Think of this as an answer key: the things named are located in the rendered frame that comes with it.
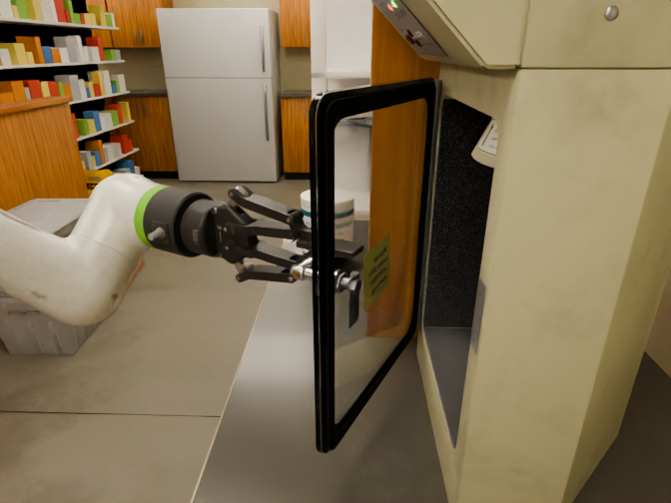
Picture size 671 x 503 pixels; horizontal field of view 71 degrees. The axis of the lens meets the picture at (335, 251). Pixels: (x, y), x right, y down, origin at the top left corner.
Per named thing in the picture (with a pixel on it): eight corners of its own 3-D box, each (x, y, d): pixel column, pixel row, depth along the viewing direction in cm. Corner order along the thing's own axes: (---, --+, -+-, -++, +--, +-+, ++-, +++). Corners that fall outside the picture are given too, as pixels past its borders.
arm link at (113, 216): (96, 154, 70) (145, 194, 79) (50, 226, 66) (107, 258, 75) (163, 165, 64) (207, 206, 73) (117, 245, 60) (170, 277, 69)
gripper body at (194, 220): (183, 263, 63) (237, 278, 59) (175, 203, 60) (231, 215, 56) (221, 245, 69) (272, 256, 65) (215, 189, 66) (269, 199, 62)
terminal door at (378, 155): (415, 331, 78) (435, 76, 62) (322, 461, 53) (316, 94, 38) (410, 330, 78) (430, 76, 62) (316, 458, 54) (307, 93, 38)
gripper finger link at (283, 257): (223, 241, 60) (223, 251, 61) (296, 266, 56) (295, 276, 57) (243, 231, 63) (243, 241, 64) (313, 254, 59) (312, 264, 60)
